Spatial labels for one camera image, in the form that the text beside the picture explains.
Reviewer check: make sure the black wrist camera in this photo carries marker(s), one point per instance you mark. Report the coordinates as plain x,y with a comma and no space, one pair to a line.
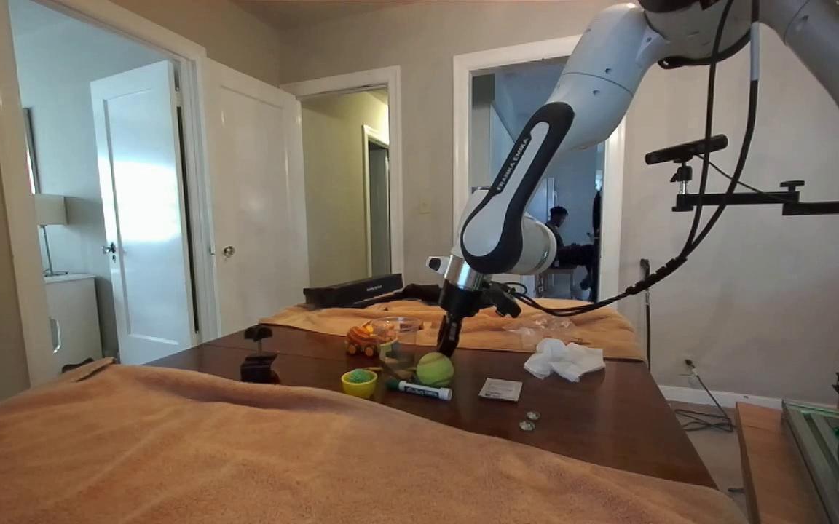
503,300

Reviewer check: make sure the small black clamp mount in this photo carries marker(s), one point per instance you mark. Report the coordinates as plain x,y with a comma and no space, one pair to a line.
261,367

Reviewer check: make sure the white dresser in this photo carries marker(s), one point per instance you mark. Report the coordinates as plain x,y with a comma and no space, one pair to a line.
73,322

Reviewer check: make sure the black stereo camera bar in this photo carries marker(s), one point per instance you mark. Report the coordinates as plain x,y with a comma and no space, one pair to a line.
686,150

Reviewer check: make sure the white printed card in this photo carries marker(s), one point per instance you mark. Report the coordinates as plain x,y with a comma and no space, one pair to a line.
500,389

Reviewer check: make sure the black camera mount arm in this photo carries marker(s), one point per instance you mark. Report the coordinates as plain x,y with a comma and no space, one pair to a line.
809,205

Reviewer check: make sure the yellow-green tennis ball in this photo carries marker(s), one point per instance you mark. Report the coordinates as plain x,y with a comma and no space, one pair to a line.
436,370

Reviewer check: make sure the orange toy car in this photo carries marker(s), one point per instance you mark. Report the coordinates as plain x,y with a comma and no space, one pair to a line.
361,342

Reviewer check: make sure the white panel door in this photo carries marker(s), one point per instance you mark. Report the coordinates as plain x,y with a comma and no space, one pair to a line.
255,194
143,212

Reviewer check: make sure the small silver coin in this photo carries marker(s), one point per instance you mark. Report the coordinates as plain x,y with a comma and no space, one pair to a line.
535,416
529,426

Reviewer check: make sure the crumpled white tissue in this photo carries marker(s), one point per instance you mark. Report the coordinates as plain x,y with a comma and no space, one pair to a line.
562,358

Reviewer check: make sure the thin dark pole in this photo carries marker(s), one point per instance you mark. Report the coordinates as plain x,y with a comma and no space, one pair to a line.
647,309

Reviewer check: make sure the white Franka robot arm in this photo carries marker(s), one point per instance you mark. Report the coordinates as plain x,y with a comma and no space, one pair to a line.
524,175

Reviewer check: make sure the long black box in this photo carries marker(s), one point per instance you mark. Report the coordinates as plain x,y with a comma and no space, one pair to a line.
351,293

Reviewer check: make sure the black fabric bag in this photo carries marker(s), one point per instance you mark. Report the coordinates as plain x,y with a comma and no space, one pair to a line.
408,293

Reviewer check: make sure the wooden side bench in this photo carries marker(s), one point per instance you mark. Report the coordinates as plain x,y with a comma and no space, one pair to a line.
771,466

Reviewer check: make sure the metal framed board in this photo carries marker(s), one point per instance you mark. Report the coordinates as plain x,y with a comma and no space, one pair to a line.
827,466

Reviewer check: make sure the clear plastic wrapper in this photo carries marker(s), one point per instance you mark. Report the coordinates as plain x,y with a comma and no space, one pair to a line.
540,332

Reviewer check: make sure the person in dark clothes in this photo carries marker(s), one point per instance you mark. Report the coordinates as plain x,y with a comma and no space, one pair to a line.
575,258

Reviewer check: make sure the orange terry towel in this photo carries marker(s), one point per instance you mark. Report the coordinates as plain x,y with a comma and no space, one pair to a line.
245,456
322,319

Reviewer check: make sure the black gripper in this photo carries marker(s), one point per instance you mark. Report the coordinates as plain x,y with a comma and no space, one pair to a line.
460,304

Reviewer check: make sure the green bowl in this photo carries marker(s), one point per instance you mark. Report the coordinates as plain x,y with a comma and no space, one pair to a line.
360,383

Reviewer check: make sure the clear plastic cup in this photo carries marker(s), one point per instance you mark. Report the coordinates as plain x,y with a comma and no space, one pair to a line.
398,361

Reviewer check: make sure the white marker green cap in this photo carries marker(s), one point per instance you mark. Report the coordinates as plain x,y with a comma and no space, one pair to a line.
424,390

